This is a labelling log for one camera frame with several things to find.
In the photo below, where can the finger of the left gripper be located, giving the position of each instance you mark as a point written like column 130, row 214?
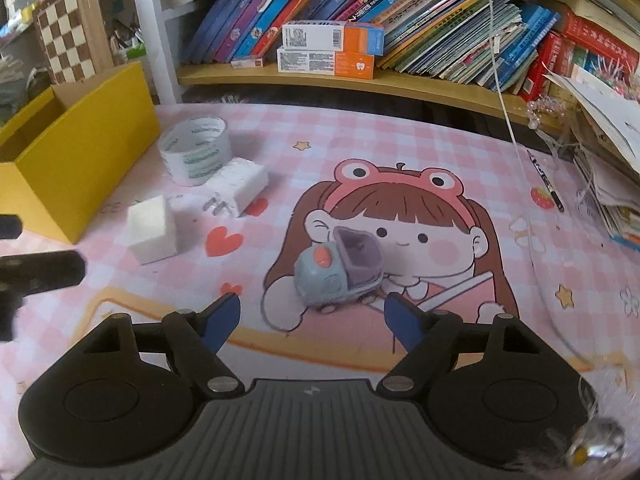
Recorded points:
column 27, row 275
column 11, row 227

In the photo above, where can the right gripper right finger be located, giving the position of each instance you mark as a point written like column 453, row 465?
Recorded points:
column 428, row 338

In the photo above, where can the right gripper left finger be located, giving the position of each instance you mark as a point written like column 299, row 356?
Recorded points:
column 194, row 339

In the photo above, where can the blue toy car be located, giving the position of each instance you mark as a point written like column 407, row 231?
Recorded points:
column 342, row 270

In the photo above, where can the white foam block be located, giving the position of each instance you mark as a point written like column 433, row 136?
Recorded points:
column 151, row 230

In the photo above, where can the white plug charger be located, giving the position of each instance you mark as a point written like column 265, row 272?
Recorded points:
column 235, row 186

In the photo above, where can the white tape roll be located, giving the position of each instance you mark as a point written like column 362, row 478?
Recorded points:
column 194, row 149

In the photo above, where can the yellow cardboard box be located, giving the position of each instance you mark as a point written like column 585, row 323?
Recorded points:
column 65, row 152

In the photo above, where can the pink cartoon desk mat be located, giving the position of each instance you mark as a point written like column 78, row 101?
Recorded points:
column 456, row 213

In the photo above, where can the black pen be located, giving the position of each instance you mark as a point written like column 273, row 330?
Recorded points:
column 547, row 183

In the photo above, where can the brown chessboard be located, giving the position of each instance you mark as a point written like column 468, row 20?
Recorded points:
column 73, row 40

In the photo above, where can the stack of papers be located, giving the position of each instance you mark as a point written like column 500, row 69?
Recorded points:
column 603, row 127

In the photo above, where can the small red white box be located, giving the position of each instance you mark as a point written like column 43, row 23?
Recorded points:
column 247, row 62

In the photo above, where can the lower orange white carton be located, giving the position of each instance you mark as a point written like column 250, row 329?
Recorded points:
column 329, row 63

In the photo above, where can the orange white carton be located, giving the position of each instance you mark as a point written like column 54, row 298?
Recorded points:
column 353, row 37
column 329, row 63

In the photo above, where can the wooden bookshelf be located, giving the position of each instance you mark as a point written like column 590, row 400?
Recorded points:
column 163, row 26

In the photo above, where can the upper orange white carton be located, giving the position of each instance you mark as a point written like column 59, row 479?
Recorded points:
column 353, row 37

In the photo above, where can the row of leaning books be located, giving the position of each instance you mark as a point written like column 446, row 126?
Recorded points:
column 497, row 44

